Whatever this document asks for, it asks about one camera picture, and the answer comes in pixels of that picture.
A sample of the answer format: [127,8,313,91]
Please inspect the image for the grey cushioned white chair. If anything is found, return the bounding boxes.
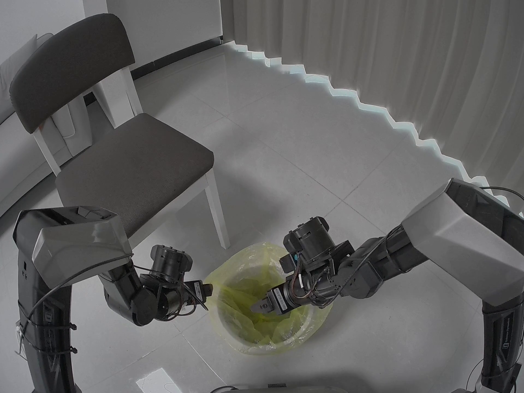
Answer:
[9,13,231,249]

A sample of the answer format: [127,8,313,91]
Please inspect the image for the yellow plastic bag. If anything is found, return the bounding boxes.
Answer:
[203,242,334,356]

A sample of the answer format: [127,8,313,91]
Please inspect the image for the black cable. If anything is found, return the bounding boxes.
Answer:
[38,253,135,303]
[466,361,486,393]
[477,185,524,217]

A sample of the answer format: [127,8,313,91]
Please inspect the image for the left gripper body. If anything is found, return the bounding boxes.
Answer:
[180,279,209,315]

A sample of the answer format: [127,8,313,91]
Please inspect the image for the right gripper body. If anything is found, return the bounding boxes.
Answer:
[268,281,306,315]

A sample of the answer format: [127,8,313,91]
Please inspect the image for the white curtain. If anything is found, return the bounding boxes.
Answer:
[221,0,524,217]

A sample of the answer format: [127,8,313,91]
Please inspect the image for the white trash bin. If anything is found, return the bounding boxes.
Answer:
[215,260,333,353]

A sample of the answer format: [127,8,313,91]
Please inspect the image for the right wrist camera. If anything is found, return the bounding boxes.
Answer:
[279,252,299,278]

